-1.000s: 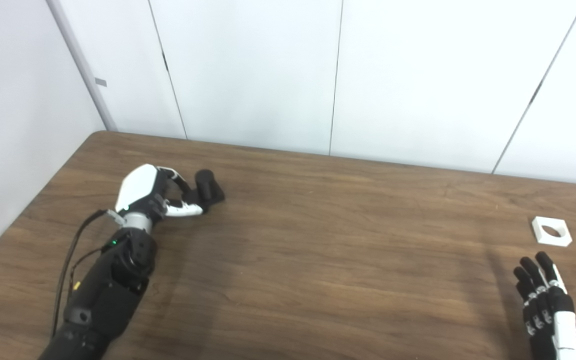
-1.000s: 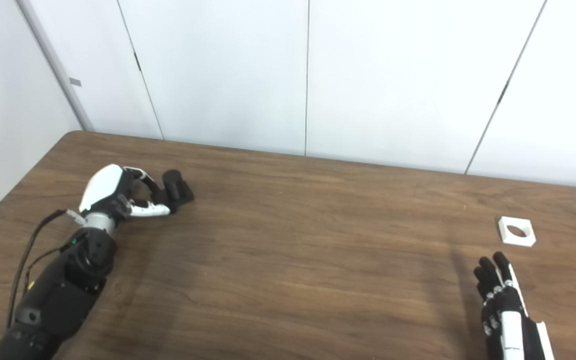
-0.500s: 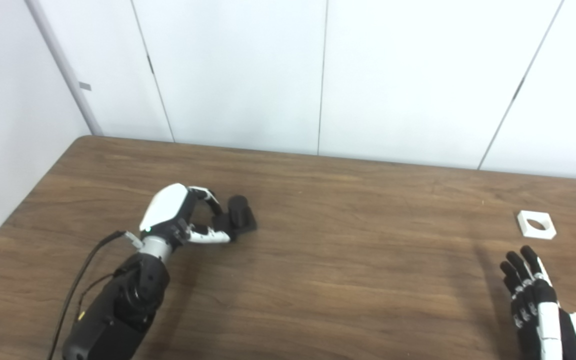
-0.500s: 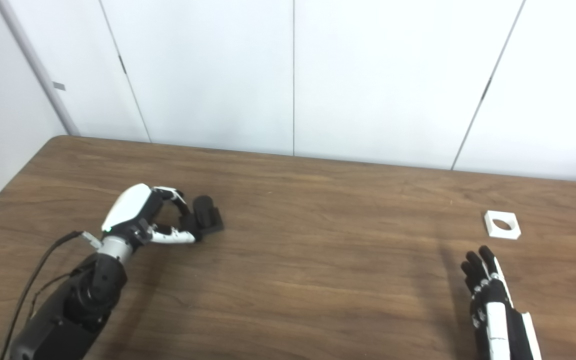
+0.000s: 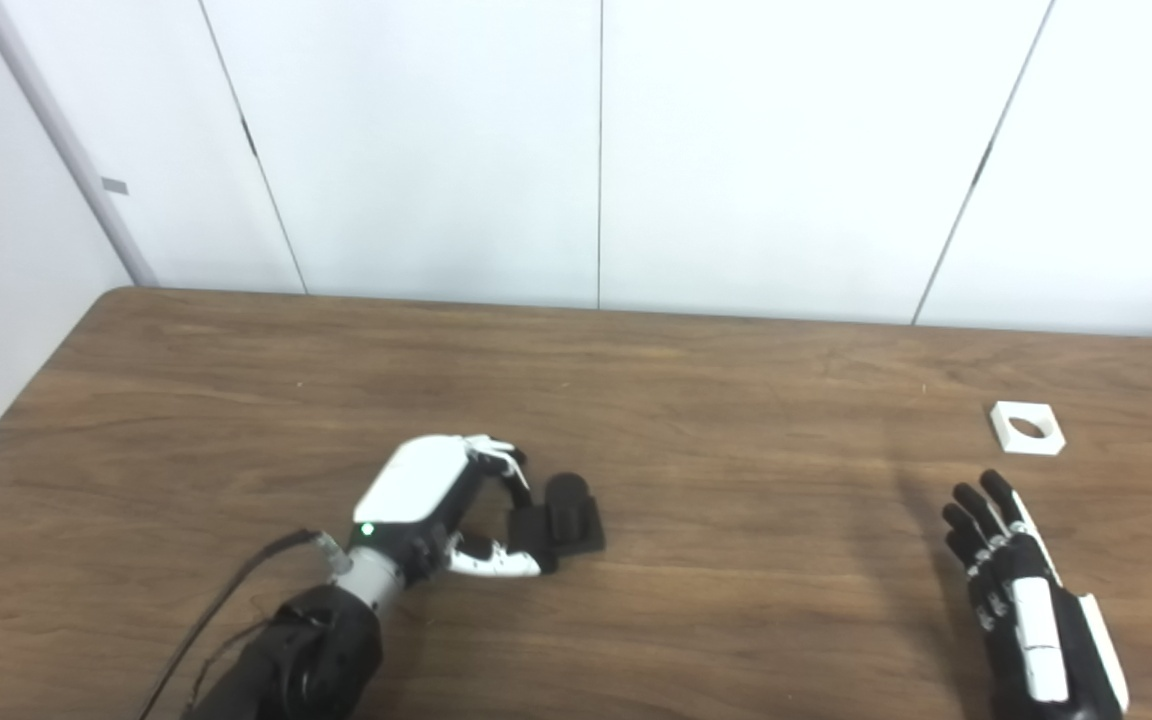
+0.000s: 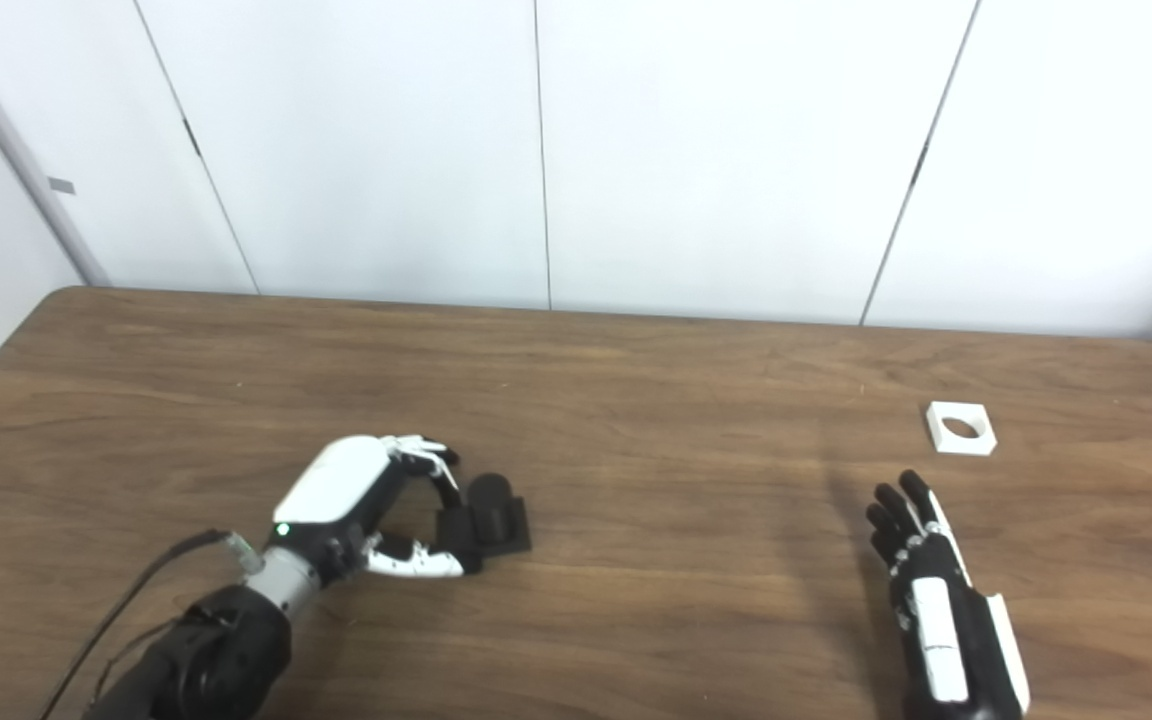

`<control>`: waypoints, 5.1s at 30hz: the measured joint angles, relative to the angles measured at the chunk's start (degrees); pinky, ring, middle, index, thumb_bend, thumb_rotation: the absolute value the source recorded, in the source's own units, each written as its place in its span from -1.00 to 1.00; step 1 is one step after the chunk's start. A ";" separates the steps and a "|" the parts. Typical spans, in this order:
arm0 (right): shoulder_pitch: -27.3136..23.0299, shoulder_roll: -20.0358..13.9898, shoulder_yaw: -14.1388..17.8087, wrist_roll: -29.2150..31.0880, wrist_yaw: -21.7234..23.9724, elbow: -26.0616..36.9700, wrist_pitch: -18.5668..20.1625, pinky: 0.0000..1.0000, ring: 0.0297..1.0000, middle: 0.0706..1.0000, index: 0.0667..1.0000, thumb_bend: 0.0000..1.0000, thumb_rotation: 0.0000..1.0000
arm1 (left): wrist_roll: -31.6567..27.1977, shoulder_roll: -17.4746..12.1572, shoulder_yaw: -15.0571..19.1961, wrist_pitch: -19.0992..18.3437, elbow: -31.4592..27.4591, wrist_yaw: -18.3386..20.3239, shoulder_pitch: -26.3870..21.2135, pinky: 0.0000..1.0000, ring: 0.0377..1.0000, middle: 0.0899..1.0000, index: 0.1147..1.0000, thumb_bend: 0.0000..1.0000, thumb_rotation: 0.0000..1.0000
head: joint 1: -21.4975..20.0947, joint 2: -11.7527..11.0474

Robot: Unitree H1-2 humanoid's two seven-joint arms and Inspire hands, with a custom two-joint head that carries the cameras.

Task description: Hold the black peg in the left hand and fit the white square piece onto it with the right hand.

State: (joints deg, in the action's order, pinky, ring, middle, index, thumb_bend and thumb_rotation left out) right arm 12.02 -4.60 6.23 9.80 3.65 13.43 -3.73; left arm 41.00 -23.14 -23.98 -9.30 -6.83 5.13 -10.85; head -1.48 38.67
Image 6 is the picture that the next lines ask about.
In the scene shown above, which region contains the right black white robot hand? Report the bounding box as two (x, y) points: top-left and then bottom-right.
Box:
(864, 469), (1033, 720)

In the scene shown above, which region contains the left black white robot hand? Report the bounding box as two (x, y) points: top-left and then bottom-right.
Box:
(271, 434), (485, 582)

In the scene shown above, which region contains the black peg with square base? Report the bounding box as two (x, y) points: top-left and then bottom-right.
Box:
(433, 473), (534, 562)

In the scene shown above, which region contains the white square piece with hole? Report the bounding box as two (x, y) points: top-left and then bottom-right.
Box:
(925, 401), (998, 458)

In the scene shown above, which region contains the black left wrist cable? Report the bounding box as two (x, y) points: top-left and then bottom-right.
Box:
(36, 529), (268, 720)

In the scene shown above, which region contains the grey wall corner trim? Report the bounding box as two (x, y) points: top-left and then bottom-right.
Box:
(0, 10), (113, 288)

